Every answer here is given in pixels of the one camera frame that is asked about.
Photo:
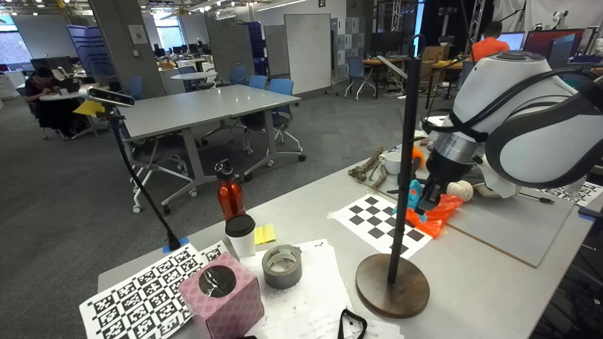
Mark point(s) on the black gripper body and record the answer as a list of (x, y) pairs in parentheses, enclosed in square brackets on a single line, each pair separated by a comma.
[(448, 170)]

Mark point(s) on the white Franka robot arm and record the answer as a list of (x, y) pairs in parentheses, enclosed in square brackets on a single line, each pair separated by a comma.
[(534, 125)]

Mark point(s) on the wooden stand with black pole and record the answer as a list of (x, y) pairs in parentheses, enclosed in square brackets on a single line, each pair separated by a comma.
[(393, 289)]

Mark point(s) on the white ball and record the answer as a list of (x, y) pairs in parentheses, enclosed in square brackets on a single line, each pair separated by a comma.
[(463, 189)]

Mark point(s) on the orange plastic bag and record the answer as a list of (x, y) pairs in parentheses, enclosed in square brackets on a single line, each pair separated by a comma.
[(444, 217)]

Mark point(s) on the white round container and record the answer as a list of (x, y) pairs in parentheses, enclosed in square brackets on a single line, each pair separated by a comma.
[(391, 163)]

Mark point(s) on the thin wooden branch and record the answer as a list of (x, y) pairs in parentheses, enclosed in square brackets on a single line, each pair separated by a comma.
[(380, 178)]

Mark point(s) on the black white checkerboard sheet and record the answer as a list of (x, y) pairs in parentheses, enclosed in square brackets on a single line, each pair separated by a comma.
[(370, 217)]

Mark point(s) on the thick wooden branch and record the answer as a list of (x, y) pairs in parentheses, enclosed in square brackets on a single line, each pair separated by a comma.
[(365, 166)]

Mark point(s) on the grey table mat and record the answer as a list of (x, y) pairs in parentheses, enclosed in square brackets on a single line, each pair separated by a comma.
[(515, 228)]

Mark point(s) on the brown wooden table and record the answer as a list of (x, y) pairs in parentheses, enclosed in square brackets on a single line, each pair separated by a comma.
[(393, 66)]

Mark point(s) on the person in orange shirt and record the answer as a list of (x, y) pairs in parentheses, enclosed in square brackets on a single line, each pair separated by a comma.
[(489, 48)]

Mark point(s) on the white keyboard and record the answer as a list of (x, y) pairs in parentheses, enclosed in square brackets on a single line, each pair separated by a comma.
[(578, 193)]

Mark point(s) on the white paper sheet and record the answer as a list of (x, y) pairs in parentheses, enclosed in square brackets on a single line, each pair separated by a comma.
[(314, 294)]

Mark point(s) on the yellow sticky note pad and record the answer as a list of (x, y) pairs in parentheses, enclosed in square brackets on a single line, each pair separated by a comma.
[(265, 234)]

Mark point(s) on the blue office chair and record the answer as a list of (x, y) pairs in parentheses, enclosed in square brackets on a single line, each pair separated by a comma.
[(257, 82), (284, 95)]

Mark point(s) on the white partition board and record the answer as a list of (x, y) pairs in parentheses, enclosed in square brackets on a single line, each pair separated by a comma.
[(308, 53)]

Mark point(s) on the white cup with black lid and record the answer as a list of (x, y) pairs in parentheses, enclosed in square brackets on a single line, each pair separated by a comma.
[(240, 236)]

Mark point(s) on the red water bottle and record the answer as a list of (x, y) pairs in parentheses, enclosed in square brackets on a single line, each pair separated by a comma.
[(229, 198)]

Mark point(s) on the pink tissue box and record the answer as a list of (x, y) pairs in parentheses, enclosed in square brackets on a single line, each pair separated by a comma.
[(223, 308)]

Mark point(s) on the grey office table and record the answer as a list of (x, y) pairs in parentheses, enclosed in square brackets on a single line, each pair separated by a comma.
[(201, 106)]

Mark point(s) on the grey office chair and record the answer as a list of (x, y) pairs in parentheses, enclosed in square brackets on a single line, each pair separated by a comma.
[(154, 166)]

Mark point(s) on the printed tag marker sheet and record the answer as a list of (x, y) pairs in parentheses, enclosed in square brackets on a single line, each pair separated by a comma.
[(139, 302)]

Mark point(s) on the seated person in dark clothes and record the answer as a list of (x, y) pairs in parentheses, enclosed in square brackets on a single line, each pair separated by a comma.
[(54, 100)]

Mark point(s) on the black camera on pole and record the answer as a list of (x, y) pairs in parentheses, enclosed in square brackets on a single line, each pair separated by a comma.
[(110, 97)]

